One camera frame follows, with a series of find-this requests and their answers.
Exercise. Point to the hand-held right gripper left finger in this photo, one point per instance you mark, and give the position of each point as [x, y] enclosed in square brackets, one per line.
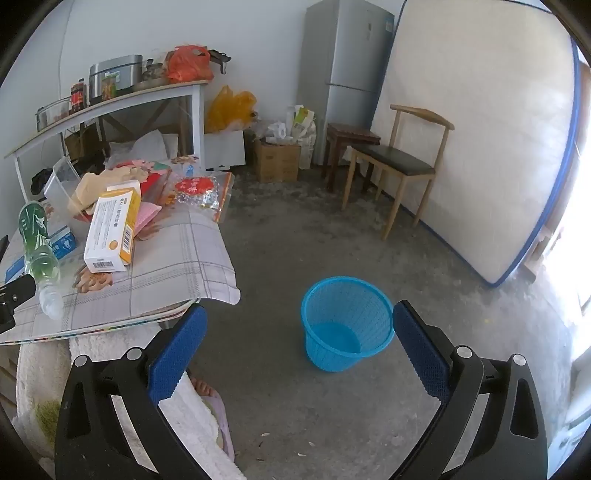
[178, 355]

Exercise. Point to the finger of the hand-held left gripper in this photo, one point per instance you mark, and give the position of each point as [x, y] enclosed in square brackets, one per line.
[14, 293]

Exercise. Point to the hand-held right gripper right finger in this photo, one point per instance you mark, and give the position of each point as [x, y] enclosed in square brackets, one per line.
[421, 353]

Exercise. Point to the green plastic bottle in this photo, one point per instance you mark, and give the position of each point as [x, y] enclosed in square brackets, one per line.
[39, 249]

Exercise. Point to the blue plastic waste basket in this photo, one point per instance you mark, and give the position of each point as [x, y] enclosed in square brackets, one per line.
[346, 341]

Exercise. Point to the white orange medicine box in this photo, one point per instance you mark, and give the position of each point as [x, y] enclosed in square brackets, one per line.
[108, 230]

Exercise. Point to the clear plastic container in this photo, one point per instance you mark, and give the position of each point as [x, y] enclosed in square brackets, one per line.
[60, 182]

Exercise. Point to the red snack bag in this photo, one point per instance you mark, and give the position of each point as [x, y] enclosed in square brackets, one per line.
[198, 191]

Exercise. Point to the red snack packet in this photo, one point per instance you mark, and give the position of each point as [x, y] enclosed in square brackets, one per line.
[152, 177]

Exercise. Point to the blue white packet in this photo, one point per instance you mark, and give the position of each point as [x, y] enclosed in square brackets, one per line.
[62, 242]

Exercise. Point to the pink slipper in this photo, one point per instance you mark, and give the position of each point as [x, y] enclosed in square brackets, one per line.
[221, 415]

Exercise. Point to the floral checked tablecloth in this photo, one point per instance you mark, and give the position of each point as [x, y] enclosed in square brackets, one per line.
[175, 263]

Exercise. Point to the black cloth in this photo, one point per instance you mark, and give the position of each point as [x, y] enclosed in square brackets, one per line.
[41, 181]

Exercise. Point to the pink tissue pack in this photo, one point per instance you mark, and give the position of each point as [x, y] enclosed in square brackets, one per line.
[147, 214]

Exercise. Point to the small white box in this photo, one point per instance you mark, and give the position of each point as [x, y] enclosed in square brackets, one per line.
[124, 186]

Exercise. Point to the small cardboard box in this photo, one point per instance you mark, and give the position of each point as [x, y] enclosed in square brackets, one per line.
[83, 143]

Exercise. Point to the glass lidded pot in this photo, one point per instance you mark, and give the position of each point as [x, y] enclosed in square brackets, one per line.
[53, 114]

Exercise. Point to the wooden chair black seat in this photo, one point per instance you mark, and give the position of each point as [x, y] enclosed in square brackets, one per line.
[397, 159]

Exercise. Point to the white pillow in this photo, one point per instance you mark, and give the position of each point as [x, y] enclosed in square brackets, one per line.
[143, 145]

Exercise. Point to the dark sauce jar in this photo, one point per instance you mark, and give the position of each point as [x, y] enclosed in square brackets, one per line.
[78, 99]

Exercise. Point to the white storage box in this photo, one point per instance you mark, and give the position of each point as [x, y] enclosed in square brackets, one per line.
[226, 150]

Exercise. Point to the brown cardboard box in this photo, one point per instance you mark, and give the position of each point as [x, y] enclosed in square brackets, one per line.
[277, 161]

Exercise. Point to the white mattress blue edge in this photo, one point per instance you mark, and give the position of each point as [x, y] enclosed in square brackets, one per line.
[471, 138]

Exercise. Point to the dark wooden stool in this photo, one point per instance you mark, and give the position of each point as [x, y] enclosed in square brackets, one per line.
[348, 134]

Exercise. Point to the white plastic bag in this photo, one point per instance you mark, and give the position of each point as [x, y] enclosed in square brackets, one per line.
[278, 131]

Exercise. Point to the steel rice cooker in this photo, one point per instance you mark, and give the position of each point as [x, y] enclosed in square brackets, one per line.
[117, 69]

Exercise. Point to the yellow plastic bag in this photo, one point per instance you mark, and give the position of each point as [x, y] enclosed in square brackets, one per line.
[228, 108]

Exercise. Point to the green white paper bag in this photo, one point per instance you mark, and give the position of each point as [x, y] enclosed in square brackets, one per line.
[304, 121]

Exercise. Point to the orange plastic bag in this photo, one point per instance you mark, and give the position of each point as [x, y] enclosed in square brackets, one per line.
[187, 64]

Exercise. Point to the silver refrigerator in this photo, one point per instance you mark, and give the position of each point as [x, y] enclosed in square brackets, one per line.
[341, 60]

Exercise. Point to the white frame shelf table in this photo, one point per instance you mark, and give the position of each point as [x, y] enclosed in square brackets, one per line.
[138, 97]

